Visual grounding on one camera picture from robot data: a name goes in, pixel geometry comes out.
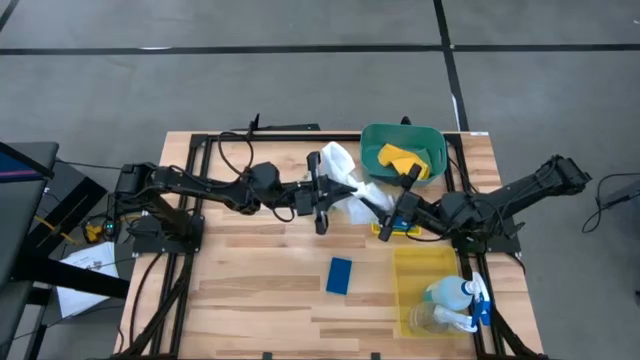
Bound yellow black device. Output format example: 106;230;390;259
82;214;121;245

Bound spray bottle with blue liquid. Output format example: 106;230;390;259
423;271;493;329

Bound translucent yellow plastic bin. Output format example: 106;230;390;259
392;244;474;339

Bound white paper sheets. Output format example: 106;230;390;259
56;241;121;319

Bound small yellow slotted basket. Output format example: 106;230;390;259
370;222;423;237

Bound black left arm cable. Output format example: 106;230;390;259
218;131;255;179

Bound black workbench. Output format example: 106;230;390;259
0;141;132;360

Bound black floor cable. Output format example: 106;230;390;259
54;158;126;174
582;172;640;234

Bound yellow strap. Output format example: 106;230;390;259
33;214;79;246

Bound teal plastic bin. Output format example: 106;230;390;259
359;123;449;187

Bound clear plastic cup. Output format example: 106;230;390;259
407;301;449;335

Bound black aluminium table frame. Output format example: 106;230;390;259
117;130;549;360

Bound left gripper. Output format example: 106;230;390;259
293;151;359;236

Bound white cloth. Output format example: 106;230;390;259
319;141;396;226

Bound black mount bracket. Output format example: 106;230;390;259
245;113;321;133

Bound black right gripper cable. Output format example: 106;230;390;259
403;229;447;244

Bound yellow cloth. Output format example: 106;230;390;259
377;143;431;181

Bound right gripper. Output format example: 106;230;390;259
359;163;437;243

